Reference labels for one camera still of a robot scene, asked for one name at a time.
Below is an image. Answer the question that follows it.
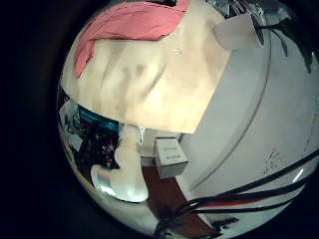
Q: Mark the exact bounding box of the right hand cable bundle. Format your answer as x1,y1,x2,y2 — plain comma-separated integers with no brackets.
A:
154,148,319,238

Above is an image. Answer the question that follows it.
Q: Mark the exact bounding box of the orange cloth garment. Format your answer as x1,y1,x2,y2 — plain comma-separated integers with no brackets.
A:
73,0,192,79

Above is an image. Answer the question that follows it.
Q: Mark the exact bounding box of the black equipment pile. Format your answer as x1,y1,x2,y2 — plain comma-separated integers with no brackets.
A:
74,122,121,170

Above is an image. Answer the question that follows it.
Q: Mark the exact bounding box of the blue plastic bin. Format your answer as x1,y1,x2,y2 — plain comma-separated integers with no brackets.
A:
78,106,121,132

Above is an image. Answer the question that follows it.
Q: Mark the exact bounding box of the white glossy rounded post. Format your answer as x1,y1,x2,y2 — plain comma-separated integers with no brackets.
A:
109,123,150,203

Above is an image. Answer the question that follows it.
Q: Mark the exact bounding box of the green leafy plant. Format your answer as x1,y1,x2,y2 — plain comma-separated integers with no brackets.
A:
250,14,315,74

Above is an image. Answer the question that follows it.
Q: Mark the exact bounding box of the white cardboard box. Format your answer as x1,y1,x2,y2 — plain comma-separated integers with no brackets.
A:
154,136,189,179

